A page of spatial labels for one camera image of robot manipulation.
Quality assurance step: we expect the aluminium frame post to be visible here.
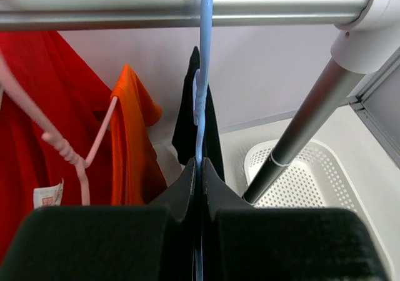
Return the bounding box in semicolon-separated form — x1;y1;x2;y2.
352;51;399;165

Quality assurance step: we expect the pink plastic hanger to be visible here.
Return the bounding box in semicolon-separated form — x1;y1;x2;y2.
1;56;118;205

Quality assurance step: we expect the red t-shirt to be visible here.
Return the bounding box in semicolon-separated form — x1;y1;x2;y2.
1;31;111;254

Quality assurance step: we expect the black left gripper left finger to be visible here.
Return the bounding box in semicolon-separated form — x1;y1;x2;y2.
1;160;196;280

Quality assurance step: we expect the black t-shirt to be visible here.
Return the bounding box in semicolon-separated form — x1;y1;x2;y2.
171;46;226;184

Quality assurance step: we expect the orange t-shirt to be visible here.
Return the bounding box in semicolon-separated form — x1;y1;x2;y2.
110;64;168;205

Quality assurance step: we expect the silver clothes rack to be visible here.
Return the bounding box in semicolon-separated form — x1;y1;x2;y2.
1;0;399;204

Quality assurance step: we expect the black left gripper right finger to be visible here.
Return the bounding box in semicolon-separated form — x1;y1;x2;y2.
202;159;389;280

